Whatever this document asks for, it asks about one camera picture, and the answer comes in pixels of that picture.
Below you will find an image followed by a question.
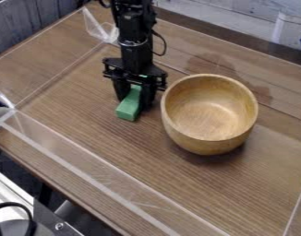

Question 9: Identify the black cable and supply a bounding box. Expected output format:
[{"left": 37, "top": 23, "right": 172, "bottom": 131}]
[{"left": 0, "top": 201, "right": 38, "bottom": 236}]

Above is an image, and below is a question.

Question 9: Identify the brown wooden bowl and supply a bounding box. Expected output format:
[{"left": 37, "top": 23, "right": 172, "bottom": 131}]
[{"left": 161, "top": 74, "right": 260, "bottom": 156}]

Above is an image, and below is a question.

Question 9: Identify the clear acrylic enclosure wall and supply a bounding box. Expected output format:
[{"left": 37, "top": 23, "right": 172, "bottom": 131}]
[{"left": 0, "top": 5, "right": 301, "bottom": 236}]

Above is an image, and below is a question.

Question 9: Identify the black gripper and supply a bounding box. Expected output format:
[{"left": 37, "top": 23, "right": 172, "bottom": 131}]
[{"left": 104, "top": 42, "right": 168, "bottom": 111}]

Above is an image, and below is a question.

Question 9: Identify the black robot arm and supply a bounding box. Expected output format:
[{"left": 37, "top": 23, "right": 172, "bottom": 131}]
[{"left": 100, "top": 0, "right": 168, "bottom": 110}]

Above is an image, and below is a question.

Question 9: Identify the green rectangular block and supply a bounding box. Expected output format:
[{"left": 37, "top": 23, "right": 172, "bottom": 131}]
[{"left": 117, "top": 83, "right": 142, "bottom": 122}]

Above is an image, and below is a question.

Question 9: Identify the white bin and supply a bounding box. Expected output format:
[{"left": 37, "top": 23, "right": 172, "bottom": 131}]
[{"left": 272, "top": 12, "right": 301, "bottom": 51}]

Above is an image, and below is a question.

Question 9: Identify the grey metal bracket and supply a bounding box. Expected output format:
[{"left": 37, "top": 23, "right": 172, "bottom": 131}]
[{"left": 34, "top": 200, "right": 85, "bottom": 236}]

